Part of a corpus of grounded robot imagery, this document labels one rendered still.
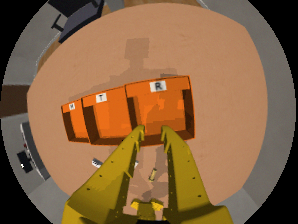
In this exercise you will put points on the orange bins in a row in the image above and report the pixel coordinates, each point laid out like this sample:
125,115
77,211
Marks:
108,123

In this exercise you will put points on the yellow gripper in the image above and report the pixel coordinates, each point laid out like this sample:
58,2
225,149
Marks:
100,200

